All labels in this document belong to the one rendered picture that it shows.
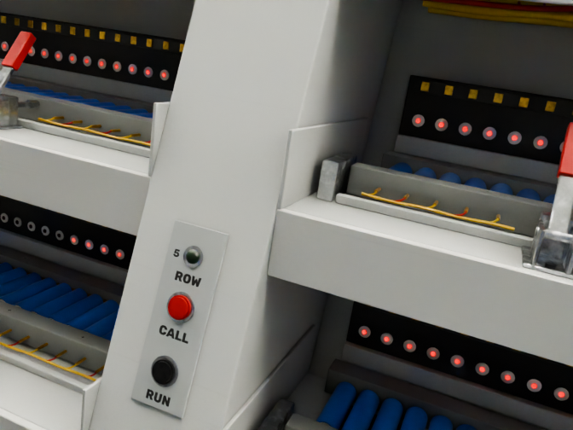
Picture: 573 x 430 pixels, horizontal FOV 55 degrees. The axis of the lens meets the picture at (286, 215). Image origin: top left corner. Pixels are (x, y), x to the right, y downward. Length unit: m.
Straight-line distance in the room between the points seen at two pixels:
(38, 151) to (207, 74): 0.15
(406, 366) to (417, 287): 0.19
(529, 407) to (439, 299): 0.20
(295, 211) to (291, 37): 0.11
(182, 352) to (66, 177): 0.16
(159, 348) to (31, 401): 0.14
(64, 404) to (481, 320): 0.31
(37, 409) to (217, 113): 0.26
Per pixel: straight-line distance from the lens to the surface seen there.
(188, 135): 0.38
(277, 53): 0.36
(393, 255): 0.33
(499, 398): 0.51
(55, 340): 0.52
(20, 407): 0.48
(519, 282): 0.32
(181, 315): 0.36
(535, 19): 0.52
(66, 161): 0.43
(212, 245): 0.36
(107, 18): 0.71
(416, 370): 0.51
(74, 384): 0.49
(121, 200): 0.40
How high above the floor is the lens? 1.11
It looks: 1 degrees down
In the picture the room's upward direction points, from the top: 14 degrees clockwise
